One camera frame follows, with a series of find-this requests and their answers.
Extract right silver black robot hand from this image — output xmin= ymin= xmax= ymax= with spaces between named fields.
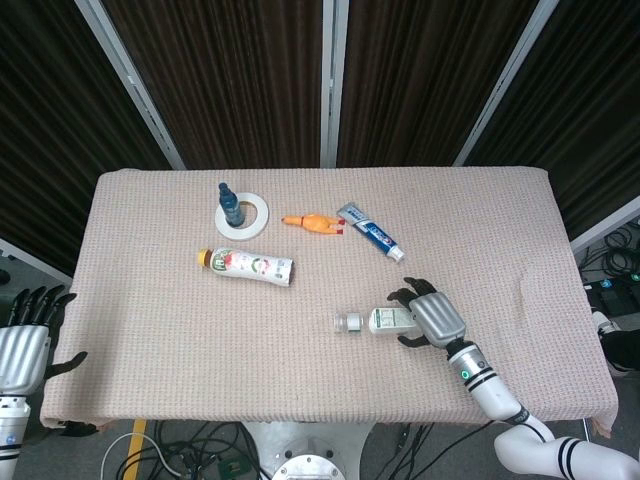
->
xmin=387 ymin=276 xmax=468 ymax=350

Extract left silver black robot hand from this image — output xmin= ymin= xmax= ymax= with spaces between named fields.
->
xmin=0 ymin=284 xmax=89 ymax=396

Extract small clear bottle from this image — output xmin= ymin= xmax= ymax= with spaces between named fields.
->
xmin=333 ymin=307 xmax=424 ymax=337

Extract white robot base with flange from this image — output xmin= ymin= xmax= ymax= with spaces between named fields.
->
xmin=244 ymin=419 xmax=381 ymax=480

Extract drink bottle with yellow cap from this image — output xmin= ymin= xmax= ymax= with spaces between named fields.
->
xmin=197 ymin=248 xmax=295 ymax=287

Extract small blue liquid bottle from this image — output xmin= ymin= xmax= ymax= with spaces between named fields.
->
xmin=217 ymin=182 xmax=246 ymax=227

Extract blue white toothpaste tube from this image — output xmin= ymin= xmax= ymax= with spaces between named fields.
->
xmin=337 ymin=201 xmax=406 ymax=263

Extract beige waffle tablecloth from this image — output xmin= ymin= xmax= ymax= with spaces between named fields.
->
xmin=39 ymin=166 xmax=619 ymax=436

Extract orange rubber chicken toy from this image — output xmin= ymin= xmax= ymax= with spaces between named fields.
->
xmin=281 ymin=212 xmax=346 ymax=237

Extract black power strip green lights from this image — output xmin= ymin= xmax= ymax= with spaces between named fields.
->
xmin=582 ymin=272 xmax=640 ymax=321

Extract black and white shoe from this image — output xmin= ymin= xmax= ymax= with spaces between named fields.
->
xmin=592 ymin=309 xmax=640 ymax=376

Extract white tape roll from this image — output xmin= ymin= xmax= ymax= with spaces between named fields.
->
xmin=214 ymin=191 xmax=270 ymax=241

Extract dark corrugated partition panel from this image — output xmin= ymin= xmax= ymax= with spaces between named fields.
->
xmin=102 ymin=0 xmax=325 ymax=170
xmin=338 ymin=0 xmax=541 ymax=169
xmin=0 ymin=0 xmax=174 ymax=276
xmin=464 ymin=0 xmax=640 ymax=241

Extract green circuit board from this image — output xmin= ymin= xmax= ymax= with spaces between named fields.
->
xmin=218 ymin=457 xmax=249 ymax=479

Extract white floor cable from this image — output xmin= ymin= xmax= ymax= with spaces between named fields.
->
xmin=99 ymin=432 xmax=186 ymax=480

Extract black floor cable bundle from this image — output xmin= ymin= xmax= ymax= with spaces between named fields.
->
xmin=144 ymin=419 xmax=261 ymax=480

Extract gray partition frame post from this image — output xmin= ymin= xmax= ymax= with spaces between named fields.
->
xmin=74 ymin=0 xmax=187 ymax=171
xmin=452 ymin=0 xmax=560 ymax=167
xmin=319 ymin=0 xmax=350 ymax=169

